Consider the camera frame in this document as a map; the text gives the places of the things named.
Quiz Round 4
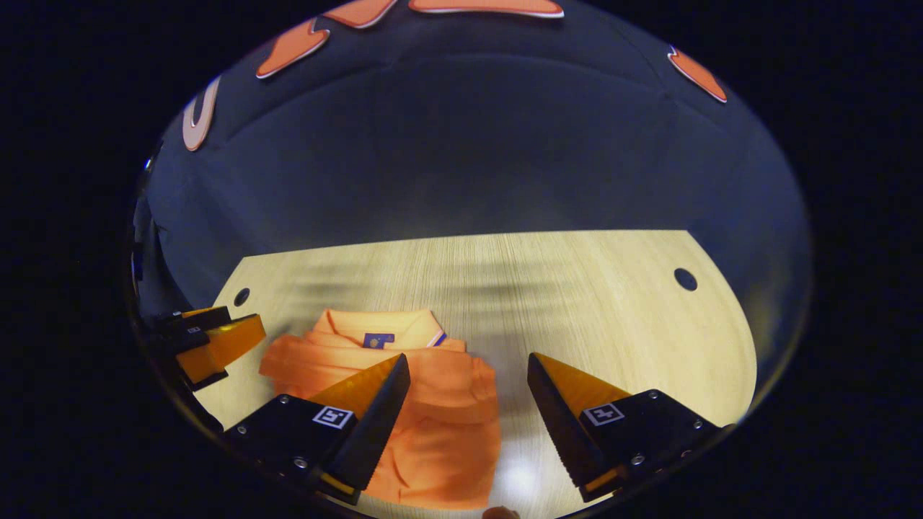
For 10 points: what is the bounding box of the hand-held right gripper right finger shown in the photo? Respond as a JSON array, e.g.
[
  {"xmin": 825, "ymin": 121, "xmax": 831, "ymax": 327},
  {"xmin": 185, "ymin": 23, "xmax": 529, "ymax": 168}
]
[{"xmin": 527, "ymin": 352, "xmax": 730, "ymax": 503}]

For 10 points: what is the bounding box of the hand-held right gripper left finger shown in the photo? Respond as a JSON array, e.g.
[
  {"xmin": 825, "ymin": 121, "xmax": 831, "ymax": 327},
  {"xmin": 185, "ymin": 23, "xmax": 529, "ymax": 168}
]
[{"xmin": 224, "ymin": 353, "xmax": 411, "ymax": 505}]

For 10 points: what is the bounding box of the orange T-shirt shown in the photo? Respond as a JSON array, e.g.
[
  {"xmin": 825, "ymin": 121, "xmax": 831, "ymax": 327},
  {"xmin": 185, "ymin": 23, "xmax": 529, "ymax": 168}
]
[{"xmin": 258, "ymin": 309, "xmax": 502, "ymax": 511}]

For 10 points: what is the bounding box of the black backdrop cloth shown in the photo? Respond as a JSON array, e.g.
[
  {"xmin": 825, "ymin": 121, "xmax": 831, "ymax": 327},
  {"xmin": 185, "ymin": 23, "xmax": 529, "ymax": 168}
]
[{"xmin": 130, "ymin": 0, "xmax": 814, "ymax": 404}]

